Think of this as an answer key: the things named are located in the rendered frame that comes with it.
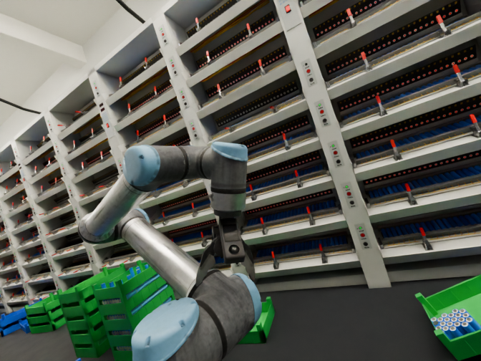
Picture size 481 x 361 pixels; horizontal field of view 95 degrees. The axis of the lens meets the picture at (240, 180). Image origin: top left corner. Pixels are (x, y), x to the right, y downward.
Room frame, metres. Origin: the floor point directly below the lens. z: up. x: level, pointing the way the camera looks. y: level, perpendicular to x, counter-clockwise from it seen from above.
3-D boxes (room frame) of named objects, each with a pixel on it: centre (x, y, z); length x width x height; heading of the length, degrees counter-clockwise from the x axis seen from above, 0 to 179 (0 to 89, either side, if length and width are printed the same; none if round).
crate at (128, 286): (1.22, 0.74, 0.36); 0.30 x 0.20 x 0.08; 157
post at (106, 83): (1.71, 0.76, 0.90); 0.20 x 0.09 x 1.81; 155
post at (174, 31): (1.42, 0.13, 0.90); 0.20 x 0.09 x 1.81; 155
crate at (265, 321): (1.06, 0.21, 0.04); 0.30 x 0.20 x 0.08; 69
